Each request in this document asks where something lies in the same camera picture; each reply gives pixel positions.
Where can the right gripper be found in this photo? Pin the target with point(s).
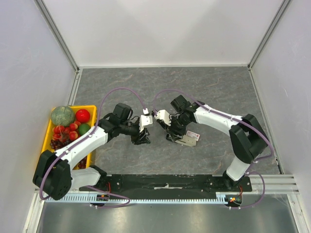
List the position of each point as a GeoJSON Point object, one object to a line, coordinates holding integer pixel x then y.
{"type": "Point", "coordinates": [174, 129]}

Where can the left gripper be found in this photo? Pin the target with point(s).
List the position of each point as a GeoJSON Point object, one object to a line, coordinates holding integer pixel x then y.
{"type": "Point", "coordinates": [137, 140]}

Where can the silver and black stapler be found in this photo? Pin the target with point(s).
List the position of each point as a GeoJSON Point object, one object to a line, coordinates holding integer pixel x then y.
{"type": "Point", "coordinates": [185, 140]}

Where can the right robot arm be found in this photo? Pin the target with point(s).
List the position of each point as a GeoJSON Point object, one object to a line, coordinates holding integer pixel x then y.
{"type": "Point", "coordinates": [247, 137]}

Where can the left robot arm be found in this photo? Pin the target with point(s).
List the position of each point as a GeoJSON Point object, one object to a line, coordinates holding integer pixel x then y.
{"type": "Point", "coordinates": [55, 173]}

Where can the red white staple box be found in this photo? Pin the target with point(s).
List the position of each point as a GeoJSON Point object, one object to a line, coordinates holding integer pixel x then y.
{"type": "Point", "coordinates": [193, 135]}

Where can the green avocado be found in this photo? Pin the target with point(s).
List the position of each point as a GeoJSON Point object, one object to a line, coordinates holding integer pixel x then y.
{"type": "Point", "coordinates": [83, 129]}

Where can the red apple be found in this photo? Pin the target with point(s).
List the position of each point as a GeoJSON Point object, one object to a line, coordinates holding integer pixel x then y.
{"type": "Point", "coordinates": [82, 115]}

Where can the peach fruit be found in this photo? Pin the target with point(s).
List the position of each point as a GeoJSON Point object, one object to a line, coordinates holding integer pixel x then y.
{"type": "Point", "coordinates": [74, 126]}

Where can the red cherry tomato cluster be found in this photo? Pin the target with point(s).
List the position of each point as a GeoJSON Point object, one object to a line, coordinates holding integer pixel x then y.
{"type": "Point", "coordinates": [62, 132]}

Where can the green striped melon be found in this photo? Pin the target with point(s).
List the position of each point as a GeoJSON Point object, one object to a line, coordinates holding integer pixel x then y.
{"type": "Point", "coordinates": [62, 115]}

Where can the purple grape bunch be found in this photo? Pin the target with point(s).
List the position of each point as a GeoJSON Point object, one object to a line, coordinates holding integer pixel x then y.
{"type": "Point", "coordinates": [58, 144]}

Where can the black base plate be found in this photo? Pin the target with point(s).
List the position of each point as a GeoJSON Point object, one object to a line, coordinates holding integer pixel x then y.
{"type": "Point", "coordinates": [206, 182]}

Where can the grey cable duct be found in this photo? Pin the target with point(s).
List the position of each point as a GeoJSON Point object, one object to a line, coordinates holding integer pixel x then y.
{"type": "Point", "coordinates": [94, 198]}

